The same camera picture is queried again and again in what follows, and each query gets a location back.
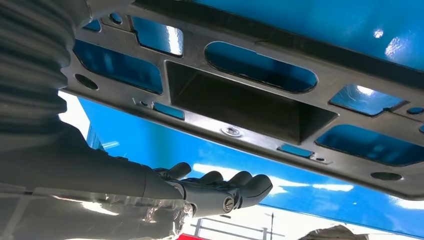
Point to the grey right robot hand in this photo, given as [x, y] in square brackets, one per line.
[82, 175]

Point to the blue metal shelf rack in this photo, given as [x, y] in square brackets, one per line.
[232, 155]

